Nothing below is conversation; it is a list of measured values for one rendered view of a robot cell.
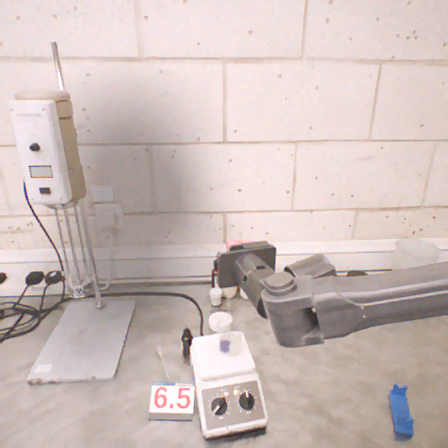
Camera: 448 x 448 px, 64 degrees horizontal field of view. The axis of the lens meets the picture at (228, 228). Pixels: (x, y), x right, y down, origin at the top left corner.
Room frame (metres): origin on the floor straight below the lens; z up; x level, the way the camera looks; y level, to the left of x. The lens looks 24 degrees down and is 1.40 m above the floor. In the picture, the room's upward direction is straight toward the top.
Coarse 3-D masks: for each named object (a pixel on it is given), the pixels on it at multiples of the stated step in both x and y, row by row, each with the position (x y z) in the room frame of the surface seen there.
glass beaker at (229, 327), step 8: (224, 320) 0.64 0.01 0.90; (232, 320) 0.64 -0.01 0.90; (240, 320) 0.63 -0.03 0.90; (224, 328) 0.64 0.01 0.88; (232, 328) 0.64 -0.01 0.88; (240, 328) 0.61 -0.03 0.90; (224, 336) 0.59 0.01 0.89; (232, 336) 0.59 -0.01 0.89; (240, 336) 0.61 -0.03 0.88; (224, 344) 0.59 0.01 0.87; (232, 344) 0.59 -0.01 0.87; (240, 344) 0.61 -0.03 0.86; (224, 352) 0.59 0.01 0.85; (232, 352) 0.59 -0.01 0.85
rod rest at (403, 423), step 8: (392, 392) 0.56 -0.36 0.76; (400, 392) 0.56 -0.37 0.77; (392, 400) 0.55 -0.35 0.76; (400, 400) 0.55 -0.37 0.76; (392, 408) 0.53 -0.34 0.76; (400, 408) 0.53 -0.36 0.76; (408, 408) 0.53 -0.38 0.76; (400, 416) 0.49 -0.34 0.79; (408, 416) 0.51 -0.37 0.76; (400, 424) 0.49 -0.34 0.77; (408, 424) 0.48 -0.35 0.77; (400, 432) 0.48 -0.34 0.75; (408, 432) 0.47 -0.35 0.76
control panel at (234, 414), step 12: (228, 384) 0.54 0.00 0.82; (240, 384) 0.54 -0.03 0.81; (252, 384) 0.54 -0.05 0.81; (204, 396) 0.51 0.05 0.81; (216, 396) 0.52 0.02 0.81; (228, 396) 0.52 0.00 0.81; (204, 408) 0.50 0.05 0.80; (228, 408) 0.50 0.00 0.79; (240, 408) 0.50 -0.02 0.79; (252, 408) 0.50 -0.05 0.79; (216, 420) 0.48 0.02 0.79; (228, 420) 0.48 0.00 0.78; (240, 420) 0.48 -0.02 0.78; (252, 420) 0.48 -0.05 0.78
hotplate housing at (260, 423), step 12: (192, 348) 0.64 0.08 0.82; (192, 360) 0.61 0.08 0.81; (252, 372) 0.57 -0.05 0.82; (204, 384) 0.54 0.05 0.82; (216, 384) 0.54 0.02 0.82; (264, 408) 0.51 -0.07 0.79; (204, 420) 0.48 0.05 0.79; (264, 420) 0.49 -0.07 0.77; (204, 432) 0.46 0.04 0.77; (216, 432) 0.47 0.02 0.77; (228, 432) 0.47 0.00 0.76
